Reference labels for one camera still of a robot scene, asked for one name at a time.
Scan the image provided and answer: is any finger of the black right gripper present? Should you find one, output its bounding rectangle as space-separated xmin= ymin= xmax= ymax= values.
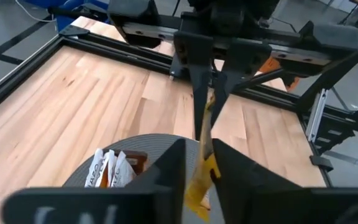
xmin=209 ymin=39 xmax=273 ymax=128
xmin=173 ymin=30 xmax=214 ymax=141

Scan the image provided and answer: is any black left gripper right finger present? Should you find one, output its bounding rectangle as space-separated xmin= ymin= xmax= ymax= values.
xmin=212 ymin=138 xmax=358 ymax=224

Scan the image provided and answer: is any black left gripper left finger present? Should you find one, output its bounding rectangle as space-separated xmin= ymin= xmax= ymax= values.
xmin=1 ymin=138 xmax=187 ymax=224

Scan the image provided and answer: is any orange snack packet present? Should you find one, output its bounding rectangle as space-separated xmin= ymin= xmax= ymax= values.
xmin=183 ymin=88 xmax=222 ymax=222

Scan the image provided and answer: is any brown wooden tea organizer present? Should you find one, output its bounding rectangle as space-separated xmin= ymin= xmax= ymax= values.
xmin=121 ymin=149 xmax=149 ymax=176

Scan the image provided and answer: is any grey round placemat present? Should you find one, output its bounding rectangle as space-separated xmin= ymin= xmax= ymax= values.
xmin=62 ymin=133 xmax=201 ymax=189

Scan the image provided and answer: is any black bar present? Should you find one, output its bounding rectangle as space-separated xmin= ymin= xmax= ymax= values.
xmin=47 ymin=3 xmax=109 ymax=22

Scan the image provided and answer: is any blue bin with black parts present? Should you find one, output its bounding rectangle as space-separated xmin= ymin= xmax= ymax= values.
xmin=23 ymin=0 xmax=111 ymax=32

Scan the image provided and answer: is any white floor cable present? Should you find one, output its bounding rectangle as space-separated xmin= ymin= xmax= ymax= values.
xmin=14 ymin=0 xmax=57 ymax=23

